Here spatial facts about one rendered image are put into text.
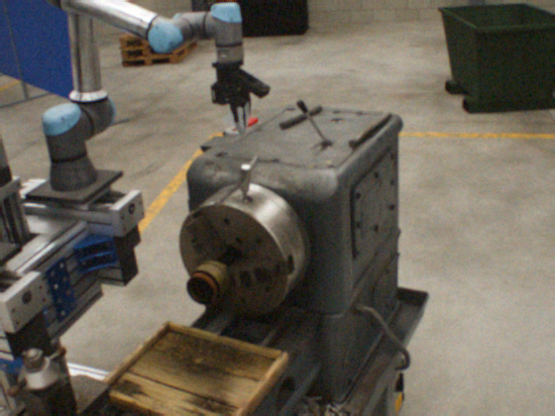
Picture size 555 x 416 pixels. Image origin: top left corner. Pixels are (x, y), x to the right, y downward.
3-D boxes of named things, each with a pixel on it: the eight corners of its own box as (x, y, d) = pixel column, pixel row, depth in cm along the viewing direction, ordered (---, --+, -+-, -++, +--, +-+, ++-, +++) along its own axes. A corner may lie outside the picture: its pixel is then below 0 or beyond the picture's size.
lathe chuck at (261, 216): (196, 274, 179) (198, 173, 163) (297, 314, 167) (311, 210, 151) (177, 290, 172) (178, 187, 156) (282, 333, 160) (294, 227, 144)
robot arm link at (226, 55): (248, 43, 170) (233, 49, 164) (250, 58, 172) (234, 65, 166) (224, 42, 174) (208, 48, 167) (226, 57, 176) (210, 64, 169)
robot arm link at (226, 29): (216, 2, 169) (245, 1, 166) (220, 42, 174) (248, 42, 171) (202, 7, 163) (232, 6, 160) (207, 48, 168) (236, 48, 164)
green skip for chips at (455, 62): (437, 84, 689) (437, 7, 653) (519, 80, 686) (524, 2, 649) (472, 122, 568) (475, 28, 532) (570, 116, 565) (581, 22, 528)
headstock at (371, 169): (281, 203, 237) (274, 100, 221) (406, 222, 216) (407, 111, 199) (191, 284, 191) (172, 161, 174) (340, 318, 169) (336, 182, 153)
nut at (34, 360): (36, 356, 117) (32, 341, 115) (51, 361, 115) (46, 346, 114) (21, 367, 114) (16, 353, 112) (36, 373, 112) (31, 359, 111)
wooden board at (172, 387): (168, 332, 170) (166, 319, 168) (289, 364, 154) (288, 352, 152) (96, 400, 146) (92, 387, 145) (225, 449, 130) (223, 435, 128)
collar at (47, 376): (40, 360, 121) (37, 347, 119) (69, 370, 117) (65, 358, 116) (10, 383, 114) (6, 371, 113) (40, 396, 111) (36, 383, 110)
